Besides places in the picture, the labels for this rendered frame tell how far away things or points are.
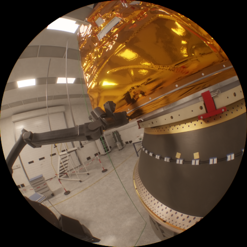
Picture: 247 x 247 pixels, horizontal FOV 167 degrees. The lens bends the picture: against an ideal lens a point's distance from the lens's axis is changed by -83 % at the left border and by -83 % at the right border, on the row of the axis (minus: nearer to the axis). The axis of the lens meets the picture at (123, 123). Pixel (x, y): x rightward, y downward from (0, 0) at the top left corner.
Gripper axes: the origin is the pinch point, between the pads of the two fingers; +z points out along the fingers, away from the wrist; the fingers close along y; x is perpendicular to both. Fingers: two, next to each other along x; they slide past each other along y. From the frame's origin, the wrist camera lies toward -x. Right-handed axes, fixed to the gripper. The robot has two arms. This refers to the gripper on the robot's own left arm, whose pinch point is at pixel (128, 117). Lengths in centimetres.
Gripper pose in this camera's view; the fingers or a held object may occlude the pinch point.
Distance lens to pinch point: 52.3
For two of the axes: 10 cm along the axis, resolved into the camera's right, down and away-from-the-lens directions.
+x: 3.5, 9.4, -0.4
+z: 6.3, -2.0, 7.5
